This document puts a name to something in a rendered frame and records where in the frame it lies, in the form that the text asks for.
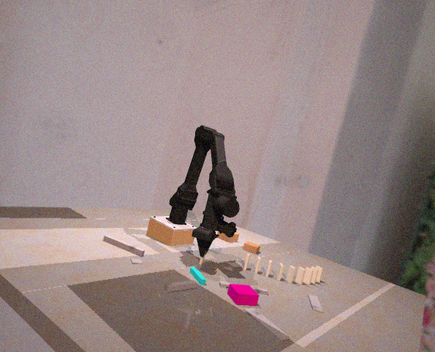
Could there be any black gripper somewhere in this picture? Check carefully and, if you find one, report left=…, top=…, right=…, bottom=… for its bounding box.
left=192, top=208, right=223, bottom=257

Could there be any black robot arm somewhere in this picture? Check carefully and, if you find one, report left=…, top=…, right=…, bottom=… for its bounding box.
left=166, top=126, right=240, bottom=237

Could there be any magenta block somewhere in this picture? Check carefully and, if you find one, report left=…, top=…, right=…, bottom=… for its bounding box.
left=227, top=284, right=259, bottom=306

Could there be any cyan rectangular block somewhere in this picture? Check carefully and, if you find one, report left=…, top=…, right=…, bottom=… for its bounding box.
left=190, top=267, right=206, bottom=285

